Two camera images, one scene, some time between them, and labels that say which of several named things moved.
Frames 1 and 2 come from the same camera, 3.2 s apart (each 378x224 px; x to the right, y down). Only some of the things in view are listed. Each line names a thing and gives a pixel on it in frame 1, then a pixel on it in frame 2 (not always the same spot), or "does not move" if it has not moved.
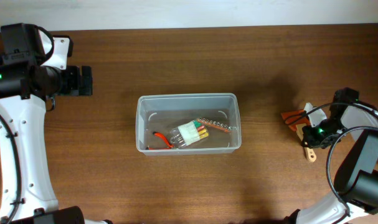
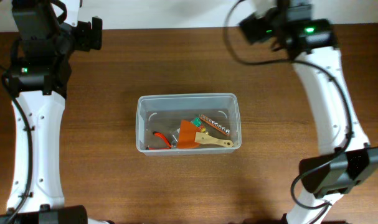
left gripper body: x=73 y=83 → x=85 y=38
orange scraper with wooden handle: x=296 y=119 → x=189 y=137
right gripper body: x=321 y=135 → x=267 y=27
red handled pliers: x=170 y=145 does not move
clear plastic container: x=187 y=124 does not move
